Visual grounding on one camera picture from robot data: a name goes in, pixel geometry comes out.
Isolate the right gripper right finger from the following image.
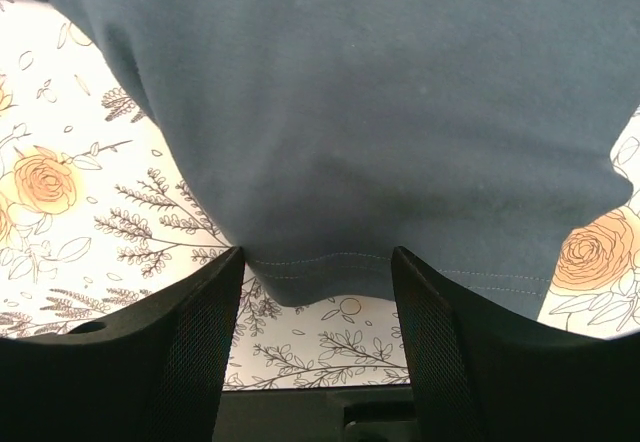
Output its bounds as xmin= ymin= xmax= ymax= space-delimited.
xmin=391 ymin=247 xmax=639 ymax=441

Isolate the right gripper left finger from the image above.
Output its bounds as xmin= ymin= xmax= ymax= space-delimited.
xmin=1 ymin=247 xmax=245 ymax=441

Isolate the floral table mat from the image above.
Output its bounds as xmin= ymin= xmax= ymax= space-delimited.
xmin=1 ymin=0 xmax=639 ymax=391

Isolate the dark blue t-shirt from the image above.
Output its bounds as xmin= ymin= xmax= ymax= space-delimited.
xmin=0 ymin=0 xmax=640 ymax=323

